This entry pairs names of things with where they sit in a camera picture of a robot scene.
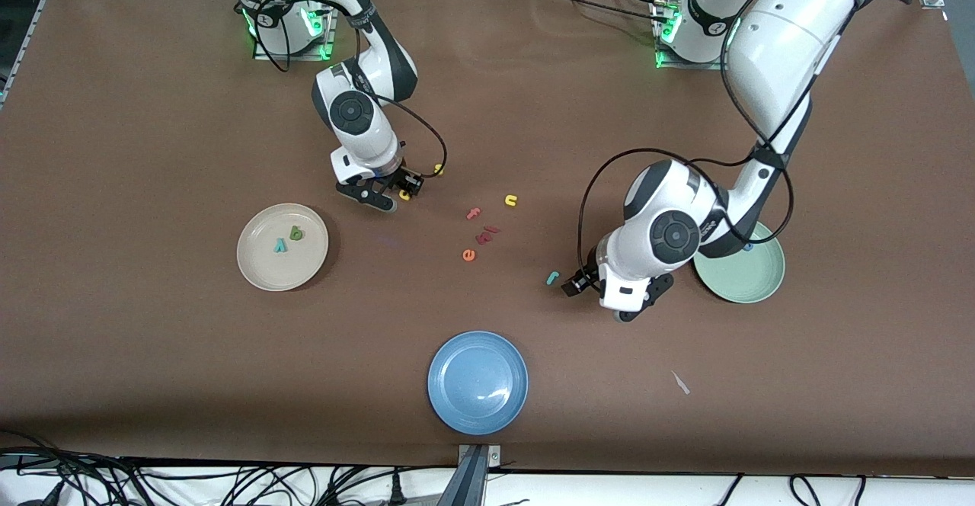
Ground beige plate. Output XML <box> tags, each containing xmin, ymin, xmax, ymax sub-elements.
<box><xmin>236</xmin><ymin>203</ymin><xmax>330</xmax><ymax>292</ymax></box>

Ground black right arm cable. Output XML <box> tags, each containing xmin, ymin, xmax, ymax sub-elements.
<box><xmin>194</xmin><ymin>0</ymin><xmax>450</xmax><ymax>181</ymax></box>

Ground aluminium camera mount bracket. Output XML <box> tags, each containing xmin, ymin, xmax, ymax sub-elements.
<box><xmin>436</xmin><ymin>444</ymin><xmax>503</xmax><ymax>506</ymax></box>

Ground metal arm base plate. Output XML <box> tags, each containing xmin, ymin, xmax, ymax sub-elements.
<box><xmin>251</xmin><ymin>3</ymin><xmax>337</xmax><ymax>61</ymax></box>
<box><xmin>652</xmin><ymin>0</ymin><xmax>737</xmax><ymax>71</ymax></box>

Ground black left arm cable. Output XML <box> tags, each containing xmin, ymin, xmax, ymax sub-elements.
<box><xmin>577</xmin><ymin>148</ymin><xmax>798</xmax><ymax>282</ymax></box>

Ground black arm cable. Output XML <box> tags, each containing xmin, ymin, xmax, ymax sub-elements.
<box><xmin>194</xmin><ymin>0</ymin><xmax>450</xmax><ymax>181</ymax></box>
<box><xmin>577</xmin><ymin>148</ymin><xmax>798</xmax><ymax>282</ymax></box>

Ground brown table cover sheet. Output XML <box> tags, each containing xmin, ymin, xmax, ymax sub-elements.
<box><xmin>0</xmin><ymin>0</ymin><xmax>975</xmax><ymax>478</ymax></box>

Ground green plate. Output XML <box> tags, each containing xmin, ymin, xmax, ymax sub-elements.
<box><xmin>693</xmin><ymin>220</ymin><xmax>786</xmax><ymax>304</ymax></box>

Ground tangled black cables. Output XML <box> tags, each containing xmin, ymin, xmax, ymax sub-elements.
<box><xmin>0</xmin><ymin>430</ymin><xmax>458</xmax><ymax>506</ymax></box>

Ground blue plate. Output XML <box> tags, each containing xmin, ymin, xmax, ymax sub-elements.
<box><xmin>427</xmin><ymin>330</ymin><xmax>529</xmax><ymax>436</ymax></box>

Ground thin black cable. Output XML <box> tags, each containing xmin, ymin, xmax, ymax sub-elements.
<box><xmin>526</xmin><ymin>0</ymin><xmax>665</xmax><ymax>23</ymax></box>

